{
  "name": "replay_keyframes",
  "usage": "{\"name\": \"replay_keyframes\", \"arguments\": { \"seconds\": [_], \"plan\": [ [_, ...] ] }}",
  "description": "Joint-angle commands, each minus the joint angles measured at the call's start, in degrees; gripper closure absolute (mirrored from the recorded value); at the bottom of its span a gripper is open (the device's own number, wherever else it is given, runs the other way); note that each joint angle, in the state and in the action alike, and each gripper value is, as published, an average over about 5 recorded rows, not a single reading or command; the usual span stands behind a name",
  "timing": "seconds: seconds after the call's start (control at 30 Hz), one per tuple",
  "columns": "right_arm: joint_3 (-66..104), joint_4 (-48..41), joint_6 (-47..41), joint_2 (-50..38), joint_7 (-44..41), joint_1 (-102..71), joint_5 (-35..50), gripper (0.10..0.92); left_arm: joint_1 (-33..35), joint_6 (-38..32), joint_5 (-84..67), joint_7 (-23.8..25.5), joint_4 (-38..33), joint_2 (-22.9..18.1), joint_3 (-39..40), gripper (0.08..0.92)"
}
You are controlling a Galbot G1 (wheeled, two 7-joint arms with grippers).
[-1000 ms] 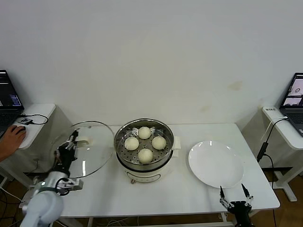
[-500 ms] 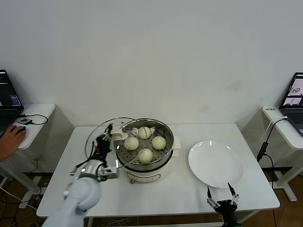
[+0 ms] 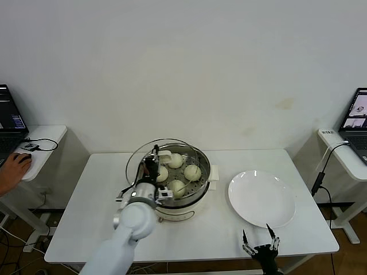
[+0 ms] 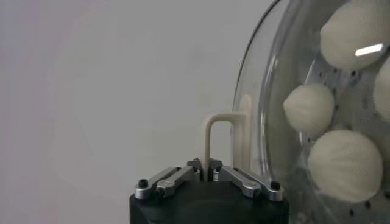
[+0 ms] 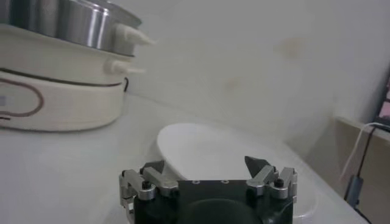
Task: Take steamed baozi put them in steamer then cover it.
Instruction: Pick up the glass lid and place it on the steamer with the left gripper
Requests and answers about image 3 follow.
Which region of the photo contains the white steamed baozi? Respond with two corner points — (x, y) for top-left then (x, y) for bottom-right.
(183, 164), (201, 181)
(167, 153), (184, 169)
(156, 166), (169, 183)
(167, 179), (186, 199)

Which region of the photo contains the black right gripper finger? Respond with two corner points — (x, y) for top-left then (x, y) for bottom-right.
(241, 229), (257, 256)
(267, 223), (280, 252)

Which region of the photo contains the white laptop cable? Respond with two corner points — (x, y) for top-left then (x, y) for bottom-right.
(315, 140), (350, 172)

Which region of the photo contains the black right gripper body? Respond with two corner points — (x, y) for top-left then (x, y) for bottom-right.
(252, 243), (280, 275)

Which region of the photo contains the round glass pot lid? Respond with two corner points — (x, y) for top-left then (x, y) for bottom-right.
(125, 138), (201, 191)

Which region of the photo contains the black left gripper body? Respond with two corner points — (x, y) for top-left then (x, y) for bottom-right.
(141, 155), (161, 184)

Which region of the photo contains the thin black hub cable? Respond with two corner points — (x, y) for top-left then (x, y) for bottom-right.
(24, 137), (59, 152)

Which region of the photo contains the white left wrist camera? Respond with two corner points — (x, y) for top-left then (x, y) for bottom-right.
(156, 187), (175, 201)

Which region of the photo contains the grey laptop with camera views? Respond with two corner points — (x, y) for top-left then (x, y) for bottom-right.
(338, 88), (367, 166)

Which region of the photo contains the white side desk with strip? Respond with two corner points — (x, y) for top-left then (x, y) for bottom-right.
(317, 128), (367, 245)

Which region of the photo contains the perforated steel steamer basket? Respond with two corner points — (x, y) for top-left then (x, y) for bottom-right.
(139, 144), (211, 206)

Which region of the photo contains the white side desk with mouse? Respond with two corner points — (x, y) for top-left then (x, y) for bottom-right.
(0, 125), (69, 253)

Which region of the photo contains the person's bare hand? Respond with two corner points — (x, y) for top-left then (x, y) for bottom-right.
(0, 152), (33, 196)

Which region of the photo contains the round white plate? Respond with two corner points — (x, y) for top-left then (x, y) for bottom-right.
(228, 170), (296, 229)

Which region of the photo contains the black laptop with dark screen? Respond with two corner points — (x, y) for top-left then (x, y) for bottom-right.
(0, 84), (30, 168)

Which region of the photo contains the white electric cooker base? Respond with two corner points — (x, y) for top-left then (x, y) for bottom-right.
(137, 164), (221, 223)

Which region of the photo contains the black cable with adapter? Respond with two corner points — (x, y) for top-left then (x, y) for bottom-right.
(311, 142), (350, 230)

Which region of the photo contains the black computer mouse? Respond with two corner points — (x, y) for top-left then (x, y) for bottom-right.
(14, 152), (33, 163)

